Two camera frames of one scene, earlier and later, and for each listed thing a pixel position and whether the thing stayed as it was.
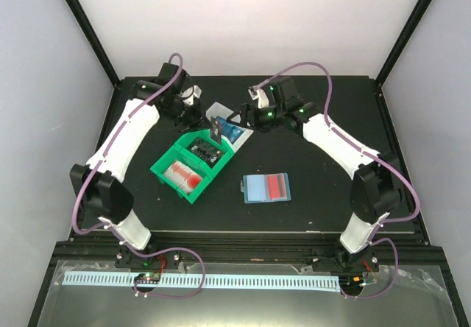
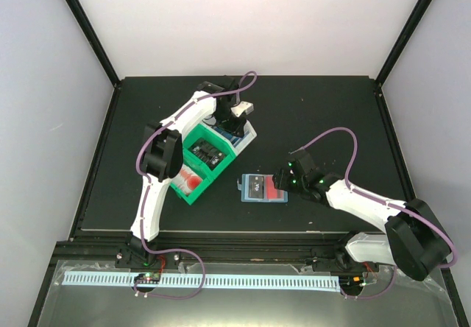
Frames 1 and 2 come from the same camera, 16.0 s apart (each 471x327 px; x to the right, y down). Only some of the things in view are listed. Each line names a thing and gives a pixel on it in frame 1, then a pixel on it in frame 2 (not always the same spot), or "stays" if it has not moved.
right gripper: [243, 122] to [281, 182]
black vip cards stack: [204, 151] stays
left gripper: [199, 116] to [236, 128]
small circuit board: [148, 278] stays
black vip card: [215, 129] to [256, 186]
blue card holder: [266, 188] stays
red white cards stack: [183, 176] stays
